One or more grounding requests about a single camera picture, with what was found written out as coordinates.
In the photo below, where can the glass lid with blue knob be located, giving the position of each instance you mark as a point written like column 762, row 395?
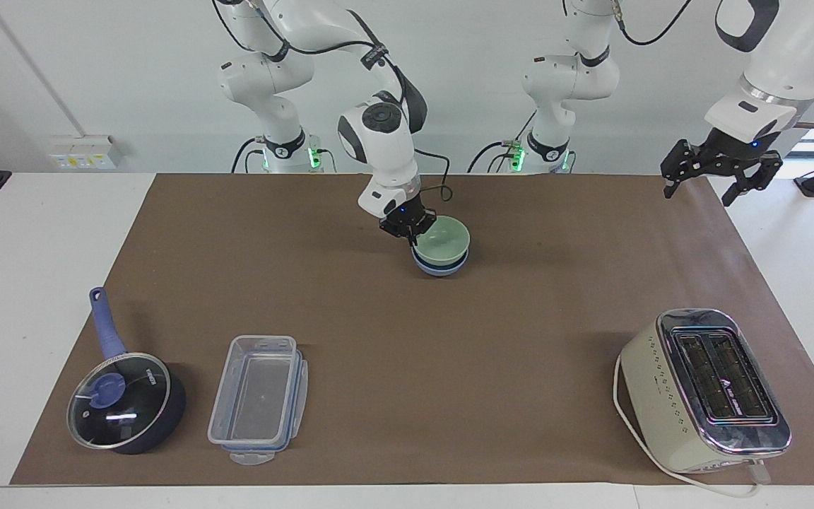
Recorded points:
column 119, row 399

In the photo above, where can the blue bowl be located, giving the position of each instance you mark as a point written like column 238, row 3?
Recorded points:
column 441, row 269

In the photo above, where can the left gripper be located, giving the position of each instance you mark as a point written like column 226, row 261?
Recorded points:
column 728, row 152

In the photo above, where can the clear plastic container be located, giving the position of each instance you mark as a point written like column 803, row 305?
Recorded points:
column 258, row 396

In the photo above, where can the cream toaster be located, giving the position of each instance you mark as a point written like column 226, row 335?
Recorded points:
column 654, row 410

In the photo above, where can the white wall socket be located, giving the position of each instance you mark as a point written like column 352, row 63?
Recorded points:
column 85, row 154

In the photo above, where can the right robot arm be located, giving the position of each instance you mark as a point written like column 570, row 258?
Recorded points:
column 386, row 141

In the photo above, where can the green bowl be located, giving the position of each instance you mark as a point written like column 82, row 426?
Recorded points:
column 446, row 239

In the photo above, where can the blue saucepan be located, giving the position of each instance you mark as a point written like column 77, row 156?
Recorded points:
column 163, row 417

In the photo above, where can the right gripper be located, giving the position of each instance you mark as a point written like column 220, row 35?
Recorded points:
column 407, row 215

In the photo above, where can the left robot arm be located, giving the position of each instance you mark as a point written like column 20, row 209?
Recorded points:
column 569, row 78

